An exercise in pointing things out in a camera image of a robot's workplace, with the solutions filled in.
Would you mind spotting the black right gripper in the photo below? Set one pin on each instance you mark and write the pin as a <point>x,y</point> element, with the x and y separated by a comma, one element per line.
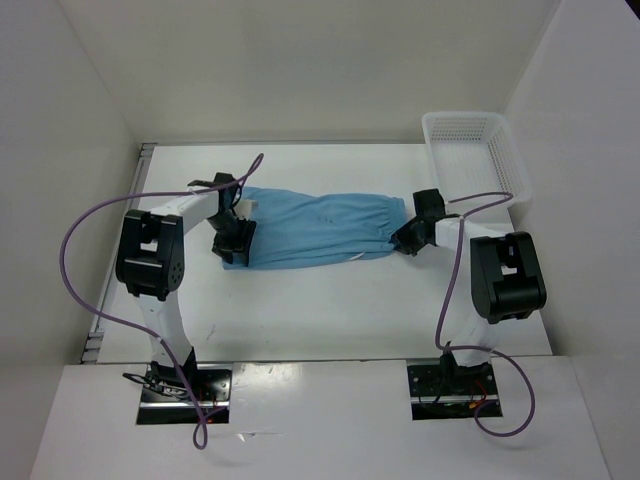
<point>406,244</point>

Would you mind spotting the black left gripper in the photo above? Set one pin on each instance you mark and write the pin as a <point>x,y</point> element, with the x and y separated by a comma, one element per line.
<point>239,244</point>

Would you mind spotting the light blue shorts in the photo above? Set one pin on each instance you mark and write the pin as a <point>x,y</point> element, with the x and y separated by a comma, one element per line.
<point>296,230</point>

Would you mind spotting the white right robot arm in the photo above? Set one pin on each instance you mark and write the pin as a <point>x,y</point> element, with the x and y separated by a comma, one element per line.
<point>506,280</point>

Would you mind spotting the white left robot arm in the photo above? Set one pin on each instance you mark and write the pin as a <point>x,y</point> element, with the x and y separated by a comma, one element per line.
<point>150,262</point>

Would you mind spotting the white plastic basket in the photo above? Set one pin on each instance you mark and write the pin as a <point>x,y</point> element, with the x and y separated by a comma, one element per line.
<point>473,152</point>

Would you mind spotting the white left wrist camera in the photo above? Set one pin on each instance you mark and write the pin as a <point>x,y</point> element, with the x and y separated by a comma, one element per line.
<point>245,208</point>

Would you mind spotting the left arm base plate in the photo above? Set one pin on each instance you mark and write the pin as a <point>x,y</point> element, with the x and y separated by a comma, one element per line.
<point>169,403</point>

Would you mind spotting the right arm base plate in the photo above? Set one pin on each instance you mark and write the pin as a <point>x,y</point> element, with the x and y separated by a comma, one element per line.
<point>433,397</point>

